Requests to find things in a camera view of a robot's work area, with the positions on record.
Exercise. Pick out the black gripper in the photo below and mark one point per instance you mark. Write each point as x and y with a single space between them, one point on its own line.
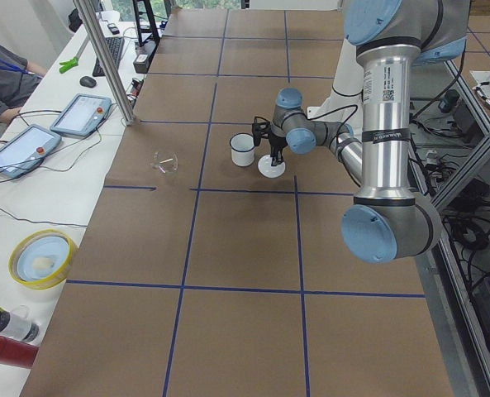
276 143

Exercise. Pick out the white small dish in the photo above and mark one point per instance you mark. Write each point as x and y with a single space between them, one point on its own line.
268 170

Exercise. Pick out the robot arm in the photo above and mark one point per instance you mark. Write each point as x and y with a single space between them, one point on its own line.
388 219

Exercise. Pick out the white enamel mug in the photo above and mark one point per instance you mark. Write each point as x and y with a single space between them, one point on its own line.
242 149

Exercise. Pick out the far teach pendant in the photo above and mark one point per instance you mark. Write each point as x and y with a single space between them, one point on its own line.
82 116

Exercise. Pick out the teach pendant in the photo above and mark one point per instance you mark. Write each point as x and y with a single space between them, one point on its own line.
82 116
27 150

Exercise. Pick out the black computer mouse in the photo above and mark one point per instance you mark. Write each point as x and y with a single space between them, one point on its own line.
88 82

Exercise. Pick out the green clamp tool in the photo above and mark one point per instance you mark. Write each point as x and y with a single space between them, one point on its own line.
67 65

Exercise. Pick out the near teach pendant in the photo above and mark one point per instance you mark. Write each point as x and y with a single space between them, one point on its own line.
27 150

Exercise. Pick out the yellow rimmed bowl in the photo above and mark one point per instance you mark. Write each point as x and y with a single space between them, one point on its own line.
42 260

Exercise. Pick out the seated person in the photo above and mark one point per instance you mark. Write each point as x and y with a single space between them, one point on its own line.
19 77

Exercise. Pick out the clear water bottle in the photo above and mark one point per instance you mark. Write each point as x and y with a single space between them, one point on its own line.
16 327

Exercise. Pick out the red bottle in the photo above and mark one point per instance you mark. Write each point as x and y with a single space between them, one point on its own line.
15 353

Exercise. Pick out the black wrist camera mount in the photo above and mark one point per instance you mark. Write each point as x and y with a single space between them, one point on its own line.
260 128

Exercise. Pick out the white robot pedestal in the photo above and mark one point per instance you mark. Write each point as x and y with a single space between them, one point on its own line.
346 89

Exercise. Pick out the aluminium frame post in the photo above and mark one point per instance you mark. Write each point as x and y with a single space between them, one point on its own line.
94 30

